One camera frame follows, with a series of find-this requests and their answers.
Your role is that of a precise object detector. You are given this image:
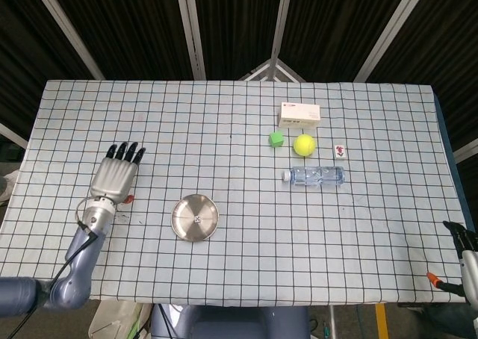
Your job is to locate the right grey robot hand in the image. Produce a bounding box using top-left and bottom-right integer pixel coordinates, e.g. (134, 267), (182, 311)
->
(426, 220), (478, 305)

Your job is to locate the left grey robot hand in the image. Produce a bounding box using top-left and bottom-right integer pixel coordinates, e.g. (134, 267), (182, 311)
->
(90, 141), (146, 205)

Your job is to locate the round metal plate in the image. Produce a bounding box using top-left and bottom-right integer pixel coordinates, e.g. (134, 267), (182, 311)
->
(170, 193), (220, 241)

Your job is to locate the white crumpled cloth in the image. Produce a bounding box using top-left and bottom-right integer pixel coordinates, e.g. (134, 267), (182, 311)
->
(0, 169), (19, 205)

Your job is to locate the light blue checked tablecloth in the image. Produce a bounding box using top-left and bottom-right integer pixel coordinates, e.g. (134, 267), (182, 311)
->
(0, 78), (472, 305)

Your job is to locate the clear plastic water bottle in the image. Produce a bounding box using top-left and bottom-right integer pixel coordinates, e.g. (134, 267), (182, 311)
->
(281, 166), (346, 187)

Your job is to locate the blue-grey robot torso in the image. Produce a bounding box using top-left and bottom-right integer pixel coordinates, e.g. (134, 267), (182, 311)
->
(150, 304), (311, 339)

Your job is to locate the yellow tennis ball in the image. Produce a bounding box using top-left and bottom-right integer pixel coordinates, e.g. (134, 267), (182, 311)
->
(293, 134), (317, 158)

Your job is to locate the white cardboard medicine box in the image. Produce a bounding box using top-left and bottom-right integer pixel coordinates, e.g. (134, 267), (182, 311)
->
(277, 102), (322, 128)

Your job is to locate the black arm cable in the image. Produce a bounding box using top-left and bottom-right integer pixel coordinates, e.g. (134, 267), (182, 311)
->
(9, 221), (96, 339)

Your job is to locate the grey aluminium frame post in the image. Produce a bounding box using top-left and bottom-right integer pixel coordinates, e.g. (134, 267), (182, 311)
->
(267, 0), (296, 81)
(453, 139), (478, 164)
(353, 0), (438, 82)
(28, 0), (106, 81)
(173, 0), (207, 81)
(0, 122), (29, 149)

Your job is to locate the aluminium triangular frame brace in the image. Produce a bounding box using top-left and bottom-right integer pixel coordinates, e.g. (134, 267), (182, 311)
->
(238, 57), (308, 82)

